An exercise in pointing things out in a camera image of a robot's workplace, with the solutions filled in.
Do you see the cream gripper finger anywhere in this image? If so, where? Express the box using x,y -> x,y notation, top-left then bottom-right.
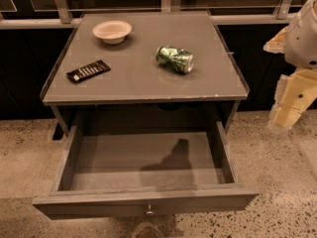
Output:
264,27 -> 287,54
267,68 -> 317,133

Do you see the crushed green soda can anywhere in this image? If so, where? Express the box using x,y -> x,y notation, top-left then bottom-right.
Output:
156,46 -> 193,74

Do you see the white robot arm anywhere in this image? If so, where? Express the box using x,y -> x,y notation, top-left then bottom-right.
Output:
264,0 -> 317,133

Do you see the grey cabinet with top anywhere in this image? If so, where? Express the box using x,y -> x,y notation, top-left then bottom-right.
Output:
41,11 -> 249,132

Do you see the metal drawer knob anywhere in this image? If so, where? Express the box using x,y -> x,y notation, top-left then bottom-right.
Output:
145,204 -> 155,216

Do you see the open grey top drawer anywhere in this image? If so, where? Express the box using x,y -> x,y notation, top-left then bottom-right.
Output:
33,122 -> 258,219

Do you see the white paper bowl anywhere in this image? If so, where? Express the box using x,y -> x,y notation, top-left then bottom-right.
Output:
93,21 -> 132,45

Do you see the black snack bar packet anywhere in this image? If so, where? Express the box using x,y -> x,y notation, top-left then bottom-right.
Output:
66,59 -> 111,83

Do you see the metal railing frame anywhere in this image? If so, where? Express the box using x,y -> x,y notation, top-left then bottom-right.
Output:
0,0 -> 307,29

